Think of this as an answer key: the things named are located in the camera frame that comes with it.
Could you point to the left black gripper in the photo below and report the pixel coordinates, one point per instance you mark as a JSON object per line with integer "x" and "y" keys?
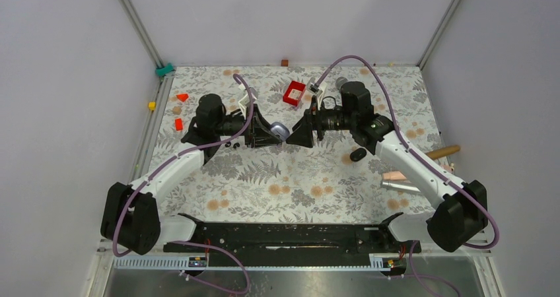
{"x": 258, "y": 132}

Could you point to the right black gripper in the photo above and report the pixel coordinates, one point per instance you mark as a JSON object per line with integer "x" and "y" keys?
{"x": 303, "y": 131}

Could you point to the lavender earbud charging case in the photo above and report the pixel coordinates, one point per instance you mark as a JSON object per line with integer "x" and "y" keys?
{"x": 280, "y": 130}

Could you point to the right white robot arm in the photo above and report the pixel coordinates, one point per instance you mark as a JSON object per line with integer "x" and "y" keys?
{"x": 460, "y": 207}

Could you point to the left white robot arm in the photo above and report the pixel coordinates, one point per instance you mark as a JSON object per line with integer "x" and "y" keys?
{"x": 131, "y": 216}

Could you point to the black earbud case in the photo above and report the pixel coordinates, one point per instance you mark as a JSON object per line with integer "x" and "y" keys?
{"x": 358, "y": 154}

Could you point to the floral patterned mat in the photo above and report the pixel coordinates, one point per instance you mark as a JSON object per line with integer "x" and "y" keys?
{"x": 288, "y": 183}

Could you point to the red open box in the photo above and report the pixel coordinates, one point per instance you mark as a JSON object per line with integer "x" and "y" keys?
{"x": 294, "y": 93}

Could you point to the purple glitter microphone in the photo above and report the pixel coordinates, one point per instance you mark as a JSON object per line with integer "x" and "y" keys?
{"x": 340, "y": 81}

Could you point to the red small block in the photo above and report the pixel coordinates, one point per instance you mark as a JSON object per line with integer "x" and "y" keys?
{"x": 178, "y": 124}

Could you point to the orange triangular block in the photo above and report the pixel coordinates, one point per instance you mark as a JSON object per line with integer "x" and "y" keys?
{"x": 182, "y": 97}

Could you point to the pink cylinder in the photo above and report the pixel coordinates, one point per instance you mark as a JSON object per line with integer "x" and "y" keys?
{"x": 394, "y": 176}

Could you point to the silver metal cylinder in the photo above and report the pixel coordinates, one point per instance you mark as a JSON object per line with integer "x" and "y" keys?
{"x": 402, "y": 186}

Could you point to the teal block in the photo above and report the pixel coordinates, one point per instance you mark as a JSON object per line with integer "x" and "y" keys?
{"x": 162, "y": 71}

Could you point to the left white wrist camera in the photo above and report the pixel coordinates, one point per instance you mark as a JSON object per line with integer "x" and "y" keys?
{"x": 243, "y": 101}

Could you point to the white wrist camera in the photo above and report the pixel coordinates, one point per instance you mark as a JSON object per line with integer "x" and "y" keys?
{"x": 316, "y": 90}
{"x": 243, "y": 101}

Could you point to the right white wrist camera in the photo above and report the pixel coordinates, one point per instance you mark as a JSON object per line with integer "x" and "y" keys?
{"x": 316, "y": 90}

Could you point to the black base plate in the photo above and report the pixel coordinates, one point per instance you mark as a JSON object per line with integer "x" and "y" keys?
{"x": 297, "y": 245}

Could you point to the wooden handle stick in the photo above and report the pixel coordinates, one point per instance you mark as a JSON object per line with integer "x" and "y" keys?
{"x": 443, "y": 152}

